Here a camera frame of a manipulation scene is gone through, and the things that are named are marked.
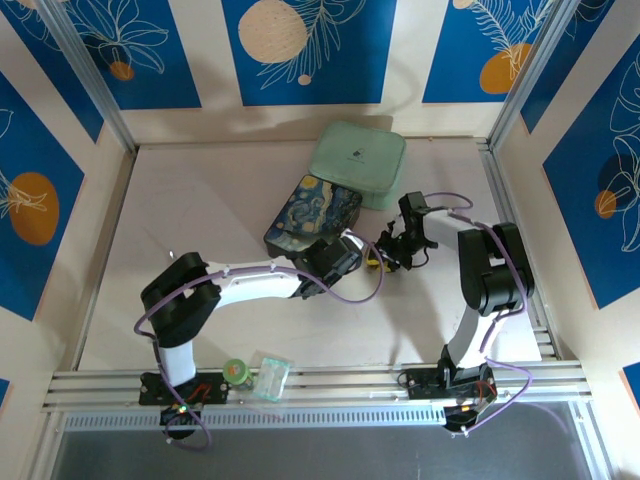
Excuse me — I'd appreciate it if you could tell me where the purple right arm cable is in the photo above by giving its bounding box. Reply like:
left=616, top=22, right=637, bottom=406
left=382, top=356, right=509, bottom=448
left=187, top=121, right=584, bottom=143
left=424, top=192, right=534, bottom=434

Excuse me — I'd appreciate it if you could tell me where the clear plastic box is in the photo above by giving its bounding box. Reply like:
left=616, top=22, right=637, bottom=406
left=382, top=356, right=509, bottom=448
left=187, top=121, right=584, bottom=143
left=251, top=355, right=294, bottom=402

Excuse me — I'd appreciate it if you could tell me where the blue floral wall poster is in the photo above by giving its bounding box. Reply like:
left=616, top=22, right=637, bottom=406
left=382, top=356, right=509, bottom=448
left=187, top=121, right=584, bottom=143
left=422, top=0, right=559, bottom=105
left=0, top=69, right=87, bottom=322
left=64, top=0, right=203, bottom=111
left=542, top=34, right=640, bottom=311
left=221, top=0, right=399, bottom=107

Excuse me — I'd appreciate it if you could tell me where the aluminium frame rail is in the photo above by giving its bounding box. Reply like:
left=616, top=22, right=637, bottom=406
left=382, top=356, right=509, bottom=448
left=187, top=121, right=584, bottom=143
left=42, top=364, right=594, bottom=412

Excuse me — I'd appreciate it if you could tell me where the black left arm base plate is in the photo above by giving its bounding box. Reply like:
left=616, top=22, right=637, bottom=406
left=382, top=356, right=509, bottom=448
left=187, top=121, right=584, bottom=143
left=138, top=372, right=232, bottom=407

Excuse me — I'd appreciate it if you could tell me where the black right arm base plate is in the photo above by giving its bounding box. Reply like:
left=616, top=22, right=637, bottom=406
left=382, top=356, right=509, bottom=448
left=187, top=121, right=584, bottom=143
left=405, top=368, right=499, bottom=402

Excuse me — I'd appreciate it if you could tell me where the aluminium frame post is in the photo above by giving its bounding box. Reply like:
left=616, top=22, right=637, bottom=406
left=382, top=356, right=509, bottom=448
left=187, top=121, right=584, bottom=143
left=488, top=0, right=576, bottom=151
left=37, top=0, right=140, bottom=154

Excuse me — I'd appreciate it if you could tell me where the mint green zip case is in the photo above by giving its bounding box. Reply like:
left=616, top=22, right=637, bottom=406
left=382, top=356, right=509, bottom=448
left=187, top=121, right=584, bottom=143
left=307, top=120, right=409, bottom=211

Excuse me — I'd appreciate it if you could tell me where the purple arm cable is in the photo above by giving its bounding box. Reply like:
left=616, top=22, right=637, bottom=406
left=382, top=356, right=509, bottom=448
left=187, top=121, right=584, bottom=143
left=133, top=230, right=386, bottom=451
left=424, top=192, right=534, bottom=434

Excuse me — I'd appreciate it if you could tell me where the green-lidded small jar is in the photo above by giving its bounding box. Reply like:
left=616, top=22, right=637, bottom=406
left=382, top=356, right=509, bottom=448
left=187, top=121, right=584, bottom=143
left=222, top=358, right=254, bottom=397

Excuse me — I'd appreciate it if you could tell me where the aluminium side rail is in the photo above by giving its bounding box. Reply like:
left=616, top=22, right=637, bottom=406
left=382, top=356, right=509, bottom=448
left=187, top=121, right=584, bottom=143
left=478, top=139, right=559, bottom=361

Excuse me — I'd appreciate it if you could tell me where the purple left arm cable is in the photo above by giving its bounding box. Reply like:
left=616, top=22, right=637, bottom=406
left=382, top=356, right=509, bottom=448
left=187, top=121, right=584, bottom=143
left=133, top=230, right=386, bottom=451

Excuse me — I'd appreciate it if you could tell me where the starry night painted box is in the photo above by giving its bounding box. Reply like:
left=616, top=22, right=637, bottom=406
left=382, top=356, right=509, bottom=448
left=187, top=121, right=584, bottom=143
left=263, top=173, right=364, bottom=261

